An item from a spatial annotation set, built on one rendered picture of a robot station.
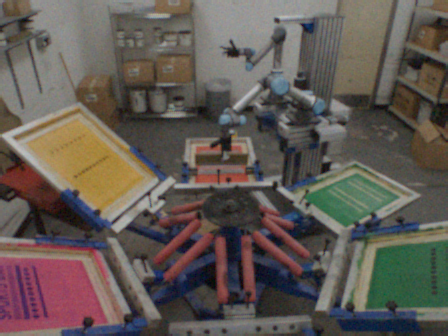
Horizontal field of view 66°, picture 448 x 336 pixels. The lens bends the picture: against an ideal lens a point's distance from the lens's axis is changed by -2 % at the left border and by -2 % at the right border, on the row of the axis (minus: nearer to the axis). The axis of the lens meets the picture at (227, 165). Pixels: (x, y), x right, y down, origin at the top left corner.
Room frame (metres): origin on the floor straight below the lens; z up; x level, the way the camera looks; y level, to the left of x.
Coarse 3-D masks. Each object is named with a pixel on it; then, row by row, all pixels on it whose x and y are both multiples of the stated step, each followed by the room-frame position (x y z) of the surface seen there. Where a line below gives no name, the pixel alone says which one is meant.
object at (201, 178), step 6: (198, 150) 2.69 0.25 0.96; (204, 150) 2.69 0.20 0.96; (210, 150) 2.69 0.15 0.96; (216, 150) 2.69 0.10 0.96; (198, 168) 2.38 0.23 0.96; (204, 168) 2.39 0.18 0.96; (210, 168) 2.39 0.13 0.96; (216, 168) 2.39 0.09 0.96; (204, 174) 2.30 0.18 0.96; (210, 174) 2.30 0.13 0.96; (216, 174) 2.30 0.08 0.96; (198, 180) 2.21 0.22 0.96; (204, 180) 2.21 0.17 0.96; (210, 180) 2.21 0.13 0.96; (216, 180) 2.21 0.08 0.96
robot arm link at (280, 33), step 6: (276, 30) 3.21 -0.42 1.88; (282, 30) 3.20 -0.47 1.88; (276, 36) 3.17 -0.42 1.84; (282, 36) 3.18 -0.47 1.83; (270, 42) 3.18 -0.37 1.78; (276, 42) 3.16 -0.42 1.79; (264, 48) 3.18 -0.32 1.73; (270, 48) 3.18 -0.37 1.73; (258, 54) 3.19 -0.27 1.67; (264, 54) 3.18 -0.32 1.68; (252, 60) 3.19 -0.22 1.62; (258, 60) 3.19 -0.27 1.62; (246, 66) 3.17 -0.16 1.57; (252, 66) 3.17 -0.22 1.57
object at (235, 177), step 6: (234, 150) 2.70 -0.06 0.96; (240, 150) 2.70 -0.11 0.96; (222, 168) 2.39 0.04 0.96; (234, 168) 2.39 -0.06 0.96; (222, 174) 2.30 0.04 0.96; (228, 174) 2.30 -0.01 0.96; (234, 174) 2.30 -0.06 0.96; (240, 174) 2.30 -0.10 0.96; (222, 180) 2.21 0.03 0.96; (234, 180) 2.22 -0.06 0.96; (240, 180) 2.22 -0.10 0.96; (246, 180) 2.22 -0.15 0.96
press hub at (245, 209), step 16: (224, 192) 1.56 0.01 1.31; (240, 192) 1.56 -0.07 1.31; (208, 208) 1.41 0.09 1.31; (224, 208) 1.40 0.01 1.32; (240, 208) 1.42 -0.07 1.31; (256, 208) 1.42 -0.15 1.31; (224, 224) 1.29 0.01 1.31; (240, 224) 1.29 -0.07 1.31; (240, 240) 1.39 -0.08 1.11; (240, 256) 1.35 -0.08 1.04; (208, 272) 1.27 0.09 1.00; (240, 272) 1.26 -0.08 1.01; (240, 288) 1.25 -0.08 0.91
